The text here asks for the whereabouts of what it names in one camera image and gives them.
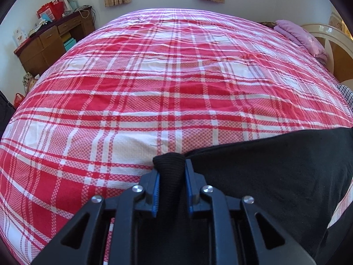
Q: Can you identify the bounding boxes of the small red bag on floor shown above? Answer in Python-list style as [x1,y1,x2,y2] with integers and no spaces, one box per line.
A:
[13,93,25,109]

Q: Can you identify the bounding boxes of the red gift bag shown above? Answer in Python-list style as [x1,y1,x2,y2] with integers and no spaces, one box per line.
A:
[36,0,64,20]

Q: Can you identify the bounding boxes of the black pants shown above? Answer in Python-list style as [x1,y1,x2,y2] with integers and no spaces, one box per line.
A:
[145,128,352,264]

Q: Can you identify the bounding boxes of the striped pillow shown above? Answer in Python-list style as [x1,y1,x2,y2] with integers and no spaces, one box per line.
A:
[337,84,353,111]

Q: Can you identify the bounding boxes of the patterned bag on floor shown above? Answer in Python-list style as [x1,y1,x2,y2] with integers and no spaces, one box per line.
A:
[23,72,38,94]

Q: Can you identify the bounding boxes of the brown wooden desk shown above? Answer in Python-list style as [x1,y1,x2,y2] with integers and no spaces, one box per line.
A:
[14,6,95,77]

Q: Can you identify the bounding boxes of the teal box under desk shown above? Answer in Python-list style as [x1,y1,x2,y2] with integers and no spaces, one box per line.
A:
[63,38,77,51]

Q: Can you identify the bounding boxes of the red white plaid bedsheet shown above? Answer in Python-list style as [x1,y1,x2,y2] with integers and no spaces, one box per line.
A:
[1,9,352,264]

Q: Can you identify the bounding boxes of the folded pink blanket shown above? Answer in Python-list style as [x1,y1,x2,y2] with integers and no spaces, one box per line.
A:
[273,20,328,65]

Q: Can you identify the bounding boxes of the black suitcase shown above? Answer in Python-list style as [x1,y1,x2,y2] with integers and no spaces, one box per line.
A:
[0,92,16,138]

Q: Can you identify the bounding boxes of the cream wooden headboard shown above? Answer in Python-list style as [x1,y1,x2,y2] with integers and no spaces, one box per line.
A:
[302,23,352,84]

